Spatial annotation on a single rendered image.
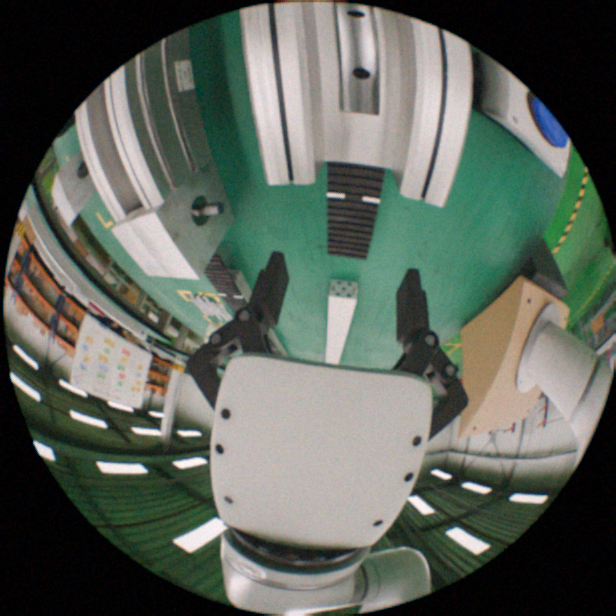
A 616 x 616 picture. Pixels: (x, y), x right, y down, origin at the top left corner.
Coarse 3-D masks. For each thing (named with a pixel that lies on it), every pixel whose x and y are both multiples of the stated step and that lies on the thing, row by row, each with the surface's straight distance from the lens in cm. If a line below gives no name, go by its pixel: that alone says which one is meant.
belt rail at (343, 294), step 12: (336, 288) 30; (348, 288) 30; (336, 300) 30; (348, 300) 30; (336, 312) 33; (348, 312) 33; (336, 324) 38; (348, 324) 37; (336, 336) 43; (336, 348) 51; (336, 360) 63
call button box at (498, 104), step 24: (480, 72) 20; (504, 72) 18; (480, 96) 19; (504, 96) 17; (528, 96) 18; (504, 120) 16; (528, 120) 17; (528, 144) 20; (552, 144) 19; (552, 168) 21
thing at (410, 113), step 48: (288, 48) 11; (336, 48) 14; (384, 48) 15; (432, 48) 11; (288, 96) 10; (336, 96) 14; (384, 96) 14; (432, 96) 10; (288, 144) 11; (336, 144) 14; (384, 144) 14; (432, 144) 10; (432, 192) 11
